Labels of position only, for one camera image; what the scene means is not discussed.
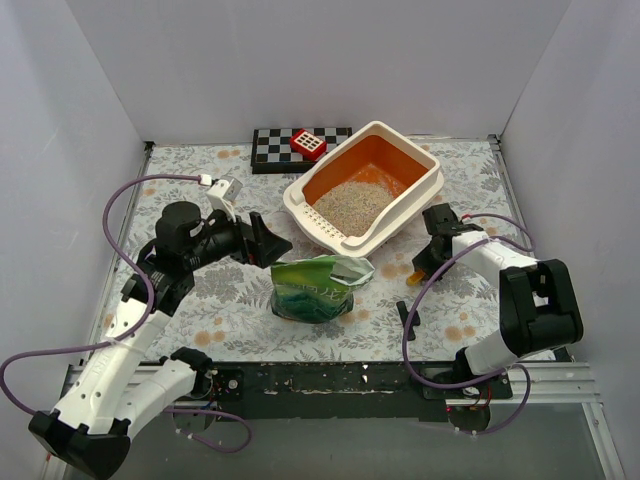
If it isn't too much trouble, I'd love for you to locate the yellow plastic scoop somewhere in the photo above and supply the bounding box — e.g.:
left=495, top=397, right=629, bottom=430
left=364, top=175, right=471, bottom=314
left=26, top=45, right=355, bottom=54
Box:
left=406, top=271, right=425, bottom=286

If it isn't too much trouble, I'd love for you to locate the green litter bag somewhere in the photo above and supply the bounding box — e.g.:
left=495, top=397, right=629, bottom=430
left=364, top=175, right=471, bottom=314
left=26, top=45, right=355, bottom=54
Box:
left=270, top=255, right=375, bottom=324

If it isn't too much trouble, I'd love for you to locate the black bag clip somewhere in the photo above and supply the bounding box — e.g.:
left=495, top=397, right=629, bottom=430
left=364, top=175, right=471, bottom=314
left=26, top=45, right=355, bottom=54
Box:
left=396, top=301, right=421, bottom=342

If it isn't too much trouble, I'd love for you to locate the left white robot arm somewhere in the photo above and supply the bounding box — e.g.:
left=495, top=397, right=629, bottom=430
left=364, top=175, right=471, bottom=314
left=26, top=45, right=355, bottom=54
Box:
left=29, top=201, right=292, bottom=479

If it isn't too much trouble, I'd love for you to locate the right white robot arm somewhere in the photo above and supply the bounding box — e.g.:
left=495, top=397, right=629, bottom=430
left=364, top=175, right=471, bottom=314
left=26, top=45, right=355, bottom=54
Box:
left=410, top=203, right=584, bottom=398

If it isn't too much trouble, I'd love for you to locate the white orange litter box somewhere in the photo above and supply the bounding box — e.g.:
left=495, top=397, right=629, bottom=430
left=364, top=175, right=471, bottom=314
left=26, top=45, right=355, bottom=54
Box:
left=283, top=121, right=444, bottom=257

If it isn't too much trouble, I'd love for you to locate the cat litter pile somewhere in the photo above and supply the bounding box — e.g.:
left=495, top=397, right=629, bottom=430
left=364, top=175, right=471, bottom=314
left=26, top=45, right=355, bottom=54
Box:
left=312, top=181, right=394, bottom=237

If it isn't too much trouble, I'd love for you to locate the black white checkerboard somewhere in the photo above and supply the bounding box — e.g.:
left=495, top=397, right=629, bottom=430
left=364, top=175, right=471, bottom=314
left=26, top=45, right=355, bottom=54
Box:
left=251, top=127, right=353, bottom=174

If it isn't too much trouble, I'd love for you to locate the red white grid block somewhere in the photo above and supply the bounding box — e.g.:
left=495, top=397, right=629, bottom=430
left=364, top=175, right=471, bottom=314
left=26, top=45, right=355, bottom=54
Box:
left=289, top=129, right=327, bottom=161

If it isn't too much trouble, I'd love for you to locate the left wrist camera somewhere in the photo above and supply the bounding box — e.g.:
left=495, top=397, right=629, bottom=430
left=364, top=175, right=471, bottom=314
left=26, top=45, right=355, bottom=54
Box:
left=206, top=176, right=243, bottom=218

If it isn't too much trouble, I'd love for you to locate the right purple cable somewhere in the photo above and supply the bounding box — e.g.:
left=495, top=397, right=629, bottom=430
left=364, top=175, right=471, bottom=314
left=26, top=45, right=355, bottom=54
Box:
left=401, top=213, right=536, bottom=435

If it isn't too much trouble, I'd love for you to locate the purple cable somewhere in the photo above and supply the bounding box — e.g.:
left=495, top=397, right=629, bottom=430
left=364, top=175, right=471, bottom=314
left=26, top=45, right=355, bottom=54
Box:
left=401, top=213, right=536, bottom=435
left=0, top=173, right=254, bottom=455

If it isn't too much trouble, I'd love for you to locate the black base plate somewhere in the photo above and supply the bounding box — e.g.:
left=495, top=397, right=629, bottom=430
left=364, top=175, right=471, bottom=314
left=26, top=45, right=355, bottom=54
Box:
left=159, top=360, right=494, bottom=421

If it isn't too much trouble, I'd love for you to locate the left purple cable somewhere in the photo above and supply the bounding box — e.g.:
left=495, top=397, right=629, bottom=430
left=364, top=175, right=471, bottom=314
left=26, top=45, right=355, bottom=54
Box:
left=0, top=173, right=254, bottom=455

